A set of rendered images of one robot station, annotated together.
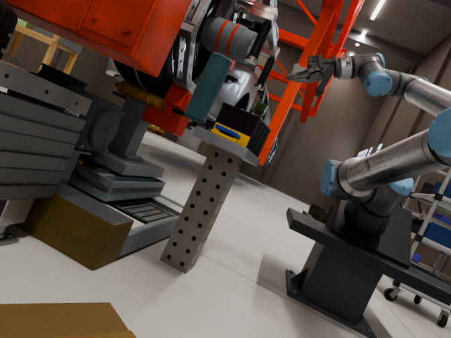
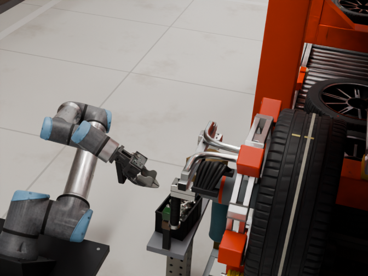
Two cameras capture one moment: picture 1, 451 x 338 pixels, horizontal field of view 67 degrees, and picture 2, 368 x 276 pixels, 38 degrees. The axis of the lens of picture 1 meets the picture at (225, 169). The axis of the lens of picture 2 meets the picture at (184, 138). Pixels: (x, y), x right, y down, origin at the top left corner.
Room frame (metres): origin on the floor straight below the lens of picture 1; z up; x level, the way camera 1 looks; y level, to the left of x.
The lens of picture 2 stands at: (3.02, 0.16, 2.08)
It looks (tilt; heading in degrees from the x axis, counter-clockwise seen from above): 33 degrees down; 185
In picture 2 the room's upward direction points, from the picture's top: 4 degrees clockwise
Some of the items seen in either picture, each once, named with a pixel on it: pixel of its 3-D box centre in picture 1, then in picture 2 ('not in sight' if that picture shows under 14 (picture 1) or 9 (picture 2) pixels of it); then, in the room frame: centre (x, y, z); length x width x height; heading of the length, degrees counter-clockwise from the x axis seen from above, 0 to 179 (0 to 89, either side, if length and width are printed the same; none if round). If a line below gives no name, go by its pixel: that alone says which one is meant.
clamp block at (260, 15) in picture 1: (264, 13); (210, 139); (1.23, 0.11, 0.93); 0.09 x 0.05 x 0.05; 79
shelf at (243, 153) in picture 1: (231, 149); (180, 221); (1.18, 0.01, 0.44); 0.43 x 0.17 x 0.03; 169
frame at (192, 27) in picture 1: (214, 33); (249, 191); (1.43, 0.28, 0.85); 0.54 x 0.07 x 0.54; 169
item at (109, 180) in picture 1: (104, 172); not in sight; (1.42, 0.46, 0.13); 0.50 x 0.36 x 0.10; 169
